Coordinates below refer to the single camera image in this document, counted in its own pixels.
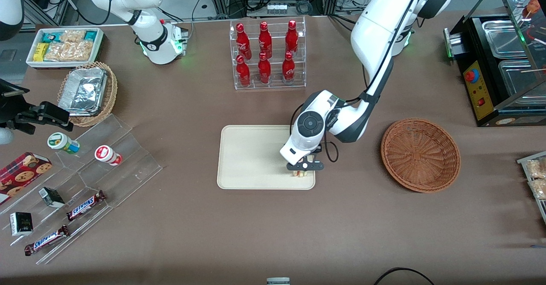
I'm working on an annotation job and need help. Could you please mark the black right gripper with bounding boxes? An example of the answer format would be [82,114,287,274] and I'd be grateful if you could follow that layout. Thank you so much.
[0,99,74,134]

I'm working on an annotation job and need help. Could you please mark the cream plastic tray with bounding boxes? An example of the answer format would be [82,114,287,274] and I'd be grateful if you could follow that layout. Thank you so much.
[217,125,316,190]

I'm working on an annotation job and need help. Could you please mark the light wicker basket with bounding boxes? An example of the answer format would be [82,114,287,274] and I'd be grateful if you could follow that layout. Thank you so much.
[57,61,118,128]

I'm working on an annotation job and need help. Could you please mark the empty-style brown wicker basket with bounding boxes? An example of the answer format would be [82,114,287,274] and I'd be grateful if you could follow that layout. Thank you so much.
[380,118,462,193]

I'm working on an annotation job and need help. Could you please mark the metal tray with fried food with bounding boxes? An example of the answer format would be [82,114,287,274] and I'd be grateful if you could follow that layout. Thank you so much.
[517,151,546,226]

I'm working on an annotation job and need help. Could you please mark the green lid yogurt cup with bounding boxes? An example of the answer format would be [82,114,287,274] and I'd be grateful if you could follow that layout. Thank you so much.
[47,132,80,154]

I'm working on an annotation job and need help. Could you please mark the aluminium foil container stack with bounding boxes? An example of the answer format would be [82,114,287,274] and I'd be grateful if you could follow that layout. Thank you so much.
[58,67,107,116]

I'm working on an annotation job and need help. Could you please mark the white rectangular snack bin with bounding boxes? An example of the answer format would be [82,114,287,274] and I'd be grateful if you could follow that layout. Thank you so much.
[26,27,105,70]

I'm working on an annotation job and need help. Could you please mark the red lid yogurt cup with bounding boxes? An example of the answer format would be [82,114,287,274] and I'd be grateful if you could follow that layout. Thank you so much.
[94,145,123,166]

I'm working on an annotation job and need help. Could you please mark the red plaid cookie box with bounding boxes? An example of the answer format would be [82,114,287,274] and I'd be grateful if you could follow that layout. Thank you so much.
[0,151,53,205]

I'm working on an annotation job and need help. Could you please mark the clear bag of crackers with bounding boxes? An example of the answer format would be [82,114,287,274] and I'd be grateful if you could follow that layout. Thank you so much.
[60,30,86,44]
[68,41,94,62]
[45,42,71,62]

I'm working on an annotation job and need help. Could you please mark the small black carton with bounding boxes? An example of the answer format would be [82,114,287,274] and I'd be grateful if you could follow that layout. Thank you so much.
[9,212,33,237]
[38,187,65,209]

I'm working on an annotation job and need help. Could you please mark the clear acrylic tiered stand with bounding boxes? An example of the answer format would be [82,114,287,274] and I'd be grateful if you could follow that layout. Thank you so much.
[0,113,163,265]

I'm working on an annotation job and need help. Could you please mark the Snickers chocolate bar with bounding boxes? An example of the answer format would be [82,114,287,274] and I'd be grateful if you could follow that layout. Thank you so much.
[24,224,71,256]
[66,190,107,221]

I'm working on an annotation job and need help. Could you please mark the clear acrylic bottle rack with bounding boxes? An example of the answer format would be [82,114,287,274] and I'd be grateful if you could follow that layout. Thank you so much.
[229,16,307,90]

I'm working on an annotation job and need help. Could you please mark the red cola bottle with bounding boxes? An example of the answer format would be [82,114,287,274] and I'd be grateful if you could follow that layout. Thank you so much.
[258,21,273,58]
[236,55,251,87]
[258,52,272,85]
[282,52,296,84]
[285,20,299,56]
[236,23,252,60]

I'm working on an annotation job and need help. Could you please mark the black hot food case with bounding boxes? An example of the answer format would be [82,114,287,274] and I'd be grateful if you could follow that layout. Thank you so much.
[444,0,546,127]

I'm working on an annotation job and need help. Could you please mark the steel food pan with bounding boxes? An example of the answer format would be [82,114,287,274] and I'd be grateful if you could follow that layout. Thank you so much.
[482,19,529,59]
[498,59,546,99]

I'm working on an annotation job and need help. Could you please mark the fried snack on skewer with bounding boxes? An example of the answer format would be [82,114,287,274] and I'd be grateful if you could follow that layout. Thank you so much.
[521,0,543,20]

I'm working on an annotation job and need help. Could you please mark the black cable loop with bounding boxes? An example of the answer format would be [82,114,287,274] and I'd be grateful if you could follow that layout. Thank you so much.
[375,267,436,285]

